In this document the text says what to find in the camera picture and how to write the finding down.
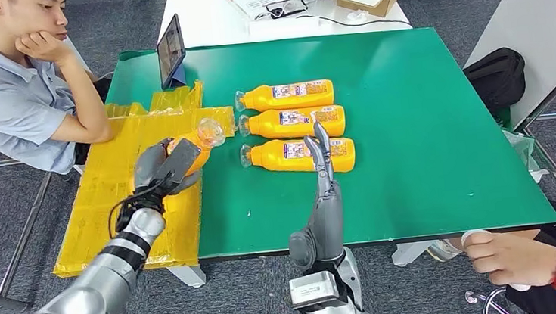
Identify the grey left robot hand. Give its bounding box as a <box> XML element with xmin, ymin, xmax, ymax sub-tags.
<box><xmin>128</xmin><ymin>134</ymin><xmax>207</xmax><ymax>201</ymax></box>

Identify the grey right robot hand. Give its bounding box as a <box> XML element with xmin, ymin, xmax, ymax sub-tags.
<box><xmin>278</xmin><ymin>120</ymin><xmax>350</xmax><ymax>275</ymax></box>

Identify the orange detergent bottle clear cap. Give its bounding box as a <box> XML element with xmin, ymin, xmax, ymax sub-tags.
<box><xmin>236</xmin><ymin>103</ymin><xmax>348</xmax><ymax>146</ymax></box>
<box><xmin>232</xmin><ymin>78</ymin><xmax>337</xmax><ymax>115</ymax></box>
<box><xmin>238</xmin><ymin>132</ymin><xmax>359</xmax><ymax>183</ymax></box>
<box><xmin>161</xmin><ymin>116</ymin><xmax>230</xmax><ymax>179</ymax></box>

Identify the yellow taped plastic mat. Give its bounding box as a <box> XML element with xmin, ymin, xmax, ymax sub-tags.
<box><xmin>36</xmin><ymin>76</ymin><xmax>249</xmax><ymax>280</ymax></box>

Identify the white table leg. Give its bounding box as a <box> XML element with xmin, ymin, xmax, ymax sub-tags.
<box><xmin>166</xmin><ymin>262</ymin><xmax>207</xmax><ymax>291</ymax></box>
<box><xmin>391</xmin><ymin>240</ymin><xmax>439</xmax><ymax>268</ymax></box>

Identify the black tablet on stand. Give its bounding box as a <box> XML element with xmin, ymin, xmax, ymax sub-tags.
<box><xmin>154</xmin><ymin>13</ymin><xmax>191</xmax><ymax>91</ymax></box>

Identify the green table mat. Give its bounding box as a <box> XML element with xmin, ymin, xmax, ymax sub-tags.
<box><xmin>100</xmin><ymin>14</ymin><xmax>556</xmax><ymax>267</ymax></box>

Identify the white flat box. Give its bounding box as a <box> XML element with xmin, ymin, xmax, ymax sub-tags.
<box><xmin>247</xmin><ymin>14</ymin><xmax>322</xmax><ymax>37</ymax></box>

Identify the chrome stool base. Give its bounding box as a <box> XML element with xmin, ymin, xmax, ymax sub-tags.
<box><xmin>464</xmin><ymin>282</ymin><xmax>524</xmax><ymax>314</ymax></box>

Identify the person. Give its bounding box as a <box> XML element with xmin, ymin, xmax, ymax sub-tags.
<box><xmin>0</xmin><ymin>0</ymin><xmax>122</xmax><ymax>182</ymax></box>
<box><xmin>423</xmin><ymin>199</ymin><xmax>556</xmax><ymax>314</ymax></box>

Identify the small black gadget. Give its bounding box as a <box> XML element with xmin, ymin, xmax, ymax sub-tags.
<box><xmin>263</xmin><ymin>0</ymin><xmax>309</xmax><ymax>20</ymax></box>

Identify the clear plastic bag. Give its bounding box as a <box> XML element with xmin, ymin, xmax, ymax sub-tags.
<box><xmin>502</xmin><ymin>124</ymin><xmax>553</xmax><ymax>187</ymax></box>

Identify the black backpack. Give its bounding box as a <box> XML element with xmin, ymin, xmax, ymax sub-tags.
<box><xmin>460</xmin><ymin>45</ymin><xmax>531</xmax><ymax>120</ymax></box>

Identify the white cabinet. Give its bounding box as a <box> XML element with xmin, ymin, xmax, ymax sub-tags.
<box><xmin>457</xmin><ymin>0</ymin><xmax>556</xmax><ymax>135</ymax></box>

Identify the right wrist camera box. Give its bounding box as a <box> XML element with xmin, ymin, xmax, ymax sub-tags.
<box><xmin>287</xmin><ymin>269</ymin><xmax>343</xmax><ymax>311</ymax></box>

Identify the black cable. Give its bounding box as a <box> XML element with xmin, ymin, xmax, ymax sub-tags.
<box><xmin>295</xmin><ymin>4</ymin><xmax>413</xmax><ymax>38</ymax></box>

